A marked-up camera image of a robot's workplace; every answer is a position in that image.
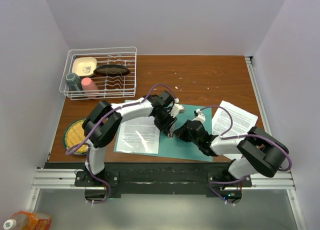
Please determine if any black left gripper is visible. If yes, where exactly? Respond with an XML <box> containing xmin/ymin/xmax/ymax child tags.
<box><xmin>153</xmin><ymin>109</ymin><xmax>177</xmax><ymax>136</ymax></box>

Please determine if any teal paper folder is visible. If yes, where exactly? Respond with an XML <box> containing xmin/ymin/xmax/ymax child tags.
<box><xmin>113</xmin><ymin>99</ymin><xmax>213</xmax><ymax>163</ymax></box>

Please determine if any printed white paper sheet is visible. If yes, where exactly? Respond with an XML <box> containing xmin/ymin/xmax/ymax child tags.
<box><xmin>114</xmin><ymin>116</ymin><xmax>160</xmax><ymax>155</ymax></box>

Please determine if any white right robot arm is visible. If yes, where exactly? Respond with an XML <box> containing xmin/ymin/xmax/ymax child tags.
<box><xmin>174</xmin><ymin>120</ymin><xmax>292</xmax><ymax>187</ymax></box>

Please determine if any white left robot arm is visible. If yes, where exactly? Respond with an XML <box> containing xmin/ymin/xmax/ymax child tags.
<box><xmin>82</xmin><ymin>90</ymin><xmax>185</xmax><ymax>186</ymax></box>

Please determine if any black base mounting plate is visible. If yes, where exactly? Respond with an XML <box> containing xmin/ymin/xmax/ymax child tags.
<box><xmin>74</xmin><ymin>161</ymin><xmax>253</xmax><ymax>199</ymax></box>

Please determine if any dark brown oval plate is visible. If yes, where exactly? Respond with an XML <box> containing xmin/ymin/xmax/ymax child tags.
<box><xmin>93</xmin><ymin>64</ymin><xmax>131</xmax><ymax>77</ymax></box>

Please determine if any round green yellow plate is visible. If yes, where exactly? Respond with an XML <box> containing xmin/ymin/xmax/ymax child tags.
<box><xmin>62</xmin><ymin>118</ymin><xmax>85</xmax><ymax>150</ymax></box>

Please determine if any pink cup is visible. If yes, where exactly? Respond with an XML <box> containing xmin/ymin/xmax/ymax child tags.
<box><xmin>81</xmin><ymin>77</ymin><xmax>99</xmax><ymax>99</ymax></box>

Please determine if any cream square dish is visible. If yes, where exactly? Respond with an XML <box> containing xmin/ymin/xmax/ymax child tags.
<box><xmin>71</xmin><ymin>57</ymin><xmax>97</xmax><ymax>78</ymax></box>

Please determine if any grey cup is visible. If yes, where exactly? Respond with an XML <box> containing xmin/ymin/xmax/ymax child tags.
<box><xmin>65</xmin><ymin>72</ymin><xmax>83</xmax><ymax>91</ymax></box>

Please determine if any orange drink bottle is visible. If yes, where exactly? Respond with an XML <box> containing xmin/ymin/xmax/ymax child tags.
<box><xmin>3</xmin><ymin>211</ymin><xmax>52</xmax><ymax>230</ymax></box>

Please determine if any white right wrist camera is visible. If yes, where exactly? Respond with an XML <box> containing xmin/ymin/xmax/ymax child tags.
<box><xmin>193</xmin><ymin>109</ymin><xmax>206</xmax><ymax>124</ymax></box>

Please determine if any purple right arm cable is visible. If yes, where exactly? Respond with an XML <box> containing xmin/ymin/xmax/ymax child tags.
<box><xmin>197</xmin><ymin>105</ymin><xmax>293</xmax><ymax>205</ymax></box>

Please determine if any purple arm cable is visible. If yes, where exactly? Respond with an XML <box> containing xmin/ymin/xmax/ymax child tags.
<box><xmin>65</xmin><ymin>83</ymin><xmax>180</xmax><ymax>205</ymax></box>
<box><xmin>197</xmin><ymin>105</ymin><xmax>293</xmax><ymax>205</ymax></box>

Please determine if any white wire dish rack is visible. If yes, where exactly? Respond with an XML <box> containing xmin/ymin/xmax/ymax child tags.
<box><xmin>59</xmin><ymin>46</ymin><xmax>137</xmax><ymax>100</ymax></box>

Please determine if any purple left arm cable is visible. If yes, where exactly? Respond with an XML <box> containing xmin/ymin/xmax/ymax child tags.
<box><xmin>65</xmin><ymin>83</ymin><xmax>180</xmax><ymax>205</ymax></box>

